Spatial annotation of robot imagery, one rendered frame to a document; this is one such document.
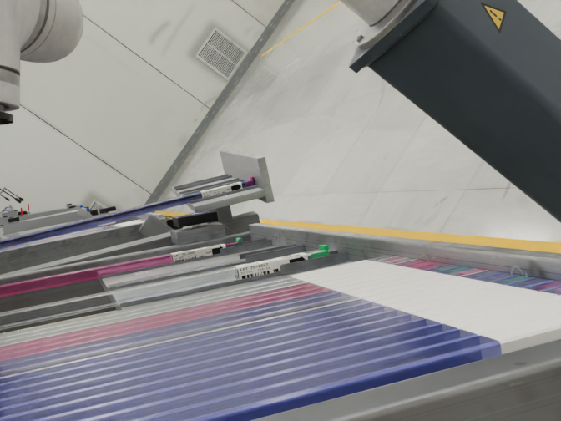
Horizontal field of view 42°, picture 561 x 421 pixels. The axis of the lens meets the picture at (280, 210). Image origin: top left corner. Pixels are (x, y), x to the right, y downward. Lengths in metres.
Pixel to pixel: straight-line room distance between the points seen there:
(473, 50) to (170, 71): 7.53
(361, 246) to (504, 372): 0.35
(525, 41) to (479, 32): 0.10
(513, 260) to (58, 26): 0.40
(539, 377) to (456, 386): 0.03
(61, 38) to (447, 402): 0.47
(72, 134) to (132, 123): 0.66
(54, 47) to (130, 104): 7.78
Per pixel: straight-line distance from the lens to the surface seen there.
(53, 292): 0.88
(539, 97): 1.13
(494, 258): 0.42
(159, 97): 8.46
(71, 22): 0.63
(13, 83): 0.57
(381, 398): 0.23
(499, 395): 0.24
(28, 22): 0.59
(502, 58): 1.11
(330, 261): 0.61
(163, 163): 8.39
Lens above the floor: 0.94
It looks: 15 degrees down
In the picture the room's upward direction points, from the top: 54 degrees counter-clockwise
